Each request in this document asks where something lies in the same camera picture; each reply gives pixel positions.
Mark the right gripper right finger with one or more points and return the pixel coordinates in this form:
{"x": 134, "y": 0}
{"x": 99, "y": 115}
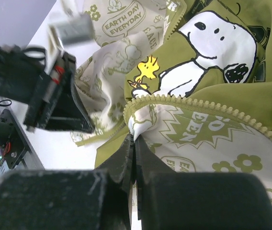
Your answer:
{"x": 169, "y": 200}

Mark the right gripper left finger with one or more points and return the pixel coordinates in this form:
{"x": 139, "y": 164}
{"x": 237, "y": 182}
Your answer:
{"x": 70, "y": 200}

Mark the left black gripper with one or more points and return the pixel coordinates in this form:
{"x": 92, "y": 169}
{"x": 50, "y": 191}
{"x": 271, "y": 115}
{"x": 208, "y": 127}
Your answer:
{"x": 46, "y": 87}

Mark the cream green printed jacket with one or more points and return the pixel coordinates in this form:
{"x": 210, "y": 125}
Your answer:
{"x": 192, "y": 77}

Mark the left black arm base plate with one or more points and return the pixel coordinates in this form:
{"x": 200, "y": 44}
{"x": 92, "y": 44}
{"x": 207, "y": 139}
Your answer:
{"x": 21, "y": 154}

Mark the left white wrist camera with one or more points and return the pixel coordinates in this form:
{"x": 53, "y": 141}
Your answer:
{"x": 64, "y": 30}

